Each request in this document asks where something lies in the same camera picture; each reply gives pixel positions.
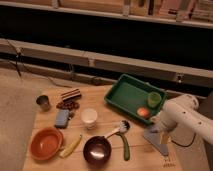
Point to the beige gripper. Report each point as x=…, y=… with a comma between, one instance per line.
x=164, y=137

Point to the grey-blue towel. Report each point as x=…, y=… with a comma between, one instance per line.
x=152, y=135

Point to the green plastic tray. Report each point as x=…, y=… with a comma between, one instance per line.
x=128, y=94

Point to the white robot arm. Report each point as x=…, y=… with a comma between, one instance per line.
x=183, y=110

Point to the green plastic cup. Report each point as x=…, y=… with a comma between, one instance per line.
x=153, y=99

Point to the white paper cup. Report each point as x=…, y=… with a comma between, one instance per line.
x=89, y=117

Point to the small metal cup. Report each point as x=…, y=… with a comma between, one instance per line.
x=43, y=102

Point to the orange fruit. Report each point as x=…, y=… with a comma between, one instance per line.
x=143, y=112

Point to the dark brown bowl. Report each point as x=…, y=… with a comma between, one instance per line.
x=97, y=151

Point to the wooden board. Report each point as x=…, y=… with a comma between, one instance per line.
x=144, y=157

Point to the yellow banana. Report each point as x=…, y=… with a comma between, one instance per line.
x=70, y=148

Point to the bunch of dark grapes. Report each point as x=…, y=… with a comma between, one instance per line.
x=72, y=105

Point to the striped chocolate wafer block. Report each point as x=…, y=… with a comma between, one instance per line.
x=71, y=94

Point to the blue sponge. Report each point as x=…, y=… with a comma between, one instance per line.
x=62, y=118

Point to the orange plastic bowl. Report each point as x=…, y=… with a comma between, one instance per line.
x=46, y=143

